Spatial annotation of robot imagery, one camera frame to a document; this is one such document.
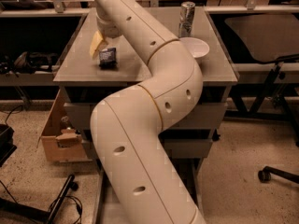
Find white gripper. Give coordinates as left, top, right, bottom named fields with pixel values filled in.
left=90, top=9, right=121, bottom=59

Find dark blue rxbar wrapper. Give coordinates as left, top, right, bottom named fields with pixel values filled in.
left=99, top=48, right=117, bottom=69

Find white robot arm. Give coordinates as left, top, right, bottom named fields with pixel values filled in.
left=91, top=0, right=206, bottom=224

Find grey top drawer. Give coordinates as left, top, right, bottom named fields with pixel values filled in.
left=64, top=103, right=227, bottom=130

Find grey middle drawer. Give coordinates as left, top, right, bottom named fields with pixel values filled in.
left=82, top=136, right=212, bottom=162

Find grey open bottom drawer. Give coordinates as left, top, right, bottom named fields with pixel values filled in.
left=93, top=159, right=203, bottom=224

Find black headphones on shelf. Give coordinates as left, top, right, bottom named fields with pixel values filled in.
left=13, top=51, right=59, bottom=74

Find silver drink can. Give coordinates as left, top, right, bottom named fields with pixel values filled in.
left=178, top=1, right=195, bottom=37

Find white ceramic bowl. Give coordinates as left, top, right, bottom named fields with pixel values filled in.
left=180, top=37, right=209, bottom=63

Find open cardboard box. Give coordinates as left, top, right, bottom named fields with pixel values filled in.
left=40, top=91, right=90, bottom=162

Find black equipment at left edge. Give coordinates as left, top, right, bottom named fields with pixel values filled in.
left=0, top=124, right=17, bottom=167

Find black office chair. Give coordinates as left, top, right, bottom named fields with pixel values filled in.
left=223, top=14, right=299, bottom=185

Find black stand with cable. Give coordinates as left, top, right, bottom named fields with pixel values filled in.
left=0, top=175, right=83, bottom=224

